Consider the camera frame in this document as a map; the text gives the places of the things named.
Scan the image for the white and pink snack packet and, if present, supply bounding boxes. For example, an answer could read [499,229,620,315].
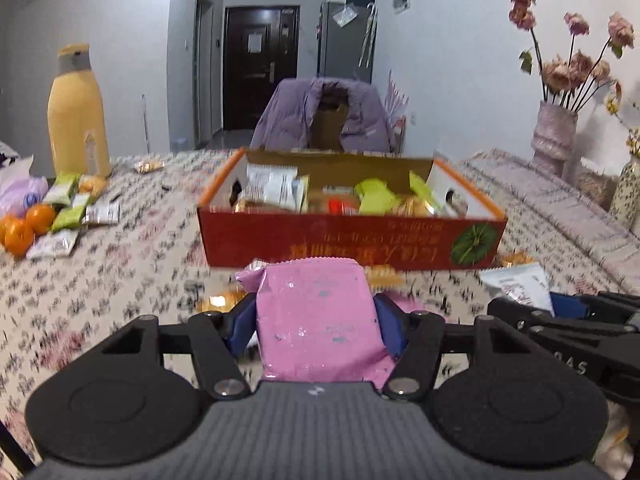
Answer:
[25,228,81,260]

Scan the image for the white red-print snack packet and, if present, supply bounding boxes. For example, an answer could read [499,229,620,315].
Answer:
[479,263,556,317]

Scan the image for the pink textured vase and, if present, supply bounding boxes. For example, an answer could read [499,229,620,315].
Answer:
[530,100,580,177]

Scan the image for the glass jar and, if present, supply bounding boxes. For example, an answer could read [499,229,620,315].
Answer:
[577,169,619,212]

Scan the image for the pink striped bag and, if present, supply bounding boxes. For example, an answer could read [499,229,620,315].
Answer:
[387,71,409,154]

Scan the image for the dark brown door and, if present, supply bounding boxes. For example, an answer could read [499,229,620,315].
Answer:
[223,5,301,134]

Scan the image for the purple plastic bag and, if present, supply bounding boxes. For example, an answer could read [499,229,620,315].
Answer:
[0,157,51,219]

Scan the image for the speckled cream vase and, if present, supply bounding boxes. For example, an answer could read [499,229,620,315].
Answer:
[608,154,640,237]

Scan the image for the grey refrigerator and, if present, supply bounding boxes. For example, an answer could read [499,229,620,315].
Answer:
[318,0,377,84]

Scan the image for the orange cardboard box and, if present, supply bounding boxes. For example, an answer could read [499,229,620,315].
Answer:
[196,147,509,271]

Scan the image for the pile of clothes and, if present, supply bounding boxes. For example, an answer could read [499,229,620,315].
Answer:
[0,139,34,171]

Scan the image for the small silver snack packet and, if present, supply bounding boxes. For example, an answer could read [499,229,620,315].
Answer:
[82,198,121,226]

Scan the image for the plain green snack packet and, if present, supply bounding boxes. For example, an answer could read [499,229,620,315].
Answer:
[354,178,402,215]

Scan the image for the round orange biscuit packet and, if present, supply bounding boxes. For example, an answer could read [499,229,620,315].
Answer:
[78,174,109,196]

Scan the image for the yellow bottle with grey collar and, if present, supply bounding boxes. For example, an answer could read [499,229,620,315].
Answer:
[47,43,112,179]

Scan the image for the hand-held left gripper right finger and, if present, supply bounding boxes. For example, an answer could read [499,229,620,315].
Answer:
[374,293,561,403]

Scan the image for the gold wrapped snack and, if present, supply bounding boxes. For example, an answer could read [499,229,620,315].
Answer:
[197,293,247,314]
[395,195,437,218]
[365,265,402,292]

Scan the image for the clear plastic bag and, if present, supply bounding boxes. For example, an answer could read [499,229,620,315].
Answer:
[332,4,360,28]

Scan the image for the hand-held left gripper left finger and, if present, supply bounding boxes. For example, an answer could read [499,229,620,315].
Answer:
[75,292,259,402]

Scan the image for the white folded umbrella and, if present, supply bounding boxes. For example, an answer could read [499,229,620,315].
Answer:
[359,2,379,68]

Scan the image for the dried pink roses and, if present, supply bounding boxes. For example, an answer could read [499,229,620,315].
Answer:
[507,0,637,112]

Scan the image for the pink patterned cloth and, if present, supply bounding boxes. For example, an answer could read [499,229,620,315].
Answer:
[459,148,640,281]

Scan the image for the purple puffer jacket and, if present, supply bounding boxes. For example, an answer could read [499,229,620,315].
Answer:
[249,77,396,154]

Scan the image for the wooden chair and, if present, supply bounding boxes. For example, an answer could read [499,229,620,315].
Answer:
[309,87,352,151]

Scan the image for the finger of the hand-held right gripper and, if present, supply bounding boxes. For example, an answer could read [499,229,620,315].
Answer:
[487,297,632,343]
[549,289,640,318]

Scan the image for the orange cracker packet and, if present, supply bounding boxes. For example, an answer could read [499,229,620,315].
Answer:
[494,252,537,268]

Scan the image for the silver green-edged snack packet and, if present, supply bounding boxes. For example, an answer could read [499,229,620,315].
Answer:
[244,163,311,212]

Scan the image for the orange fruit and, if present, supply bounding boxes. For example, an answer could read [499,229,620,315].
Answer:
[0,214,35,257]
[25,203,57,235]

